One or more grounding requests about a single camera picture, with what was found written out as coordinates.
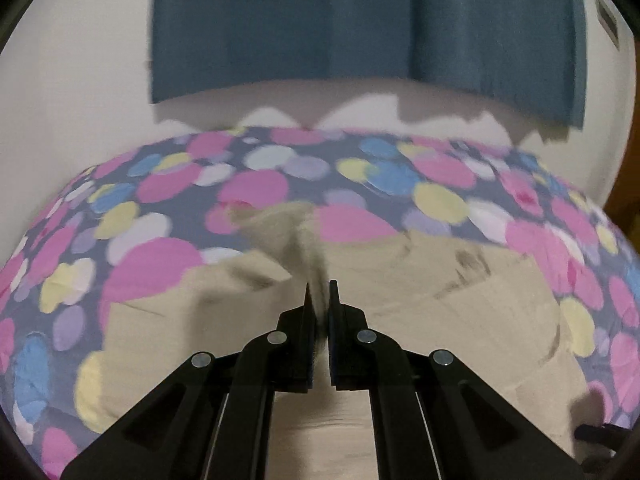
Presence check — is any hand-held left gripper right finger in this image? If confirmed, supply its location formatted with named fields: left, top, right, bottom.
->
left=327, top=280, right=587, bottom=480

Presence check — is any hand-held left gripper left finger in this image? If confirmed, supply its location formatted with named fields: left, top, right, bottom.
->
left=60, top=282, right=317, bottom=480

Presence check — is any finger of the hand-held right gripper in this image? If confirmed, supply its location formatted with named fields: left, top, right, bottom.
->
left=575, top=423, right=627, bottom=449

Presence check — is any beige small garment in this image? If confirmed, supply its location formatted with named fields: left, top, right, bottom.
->
left=102, top=202, right=591, bottom=480

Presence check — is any floral dotted bedsheet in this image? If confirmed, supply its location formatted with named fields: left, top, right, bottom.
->
left=0, top=127, right=640, bottom=480

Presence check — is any brown wooden furniture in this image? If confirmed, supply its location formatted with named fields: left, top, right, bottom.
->
left=602, top=170, right=640, bottom=246

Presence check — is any white headboard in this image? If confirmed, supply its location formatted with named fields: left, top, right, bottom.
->
left=154, top=77, right=526, bottom=147

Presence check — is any blue curtain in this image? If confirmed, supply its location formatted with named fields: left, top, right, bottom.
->
left=150, top=0, right=587, bottom=128

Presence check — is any white wall unit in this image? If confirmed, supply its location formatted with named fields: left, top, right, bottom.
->
left=591, top=0, right=622, bottom=50

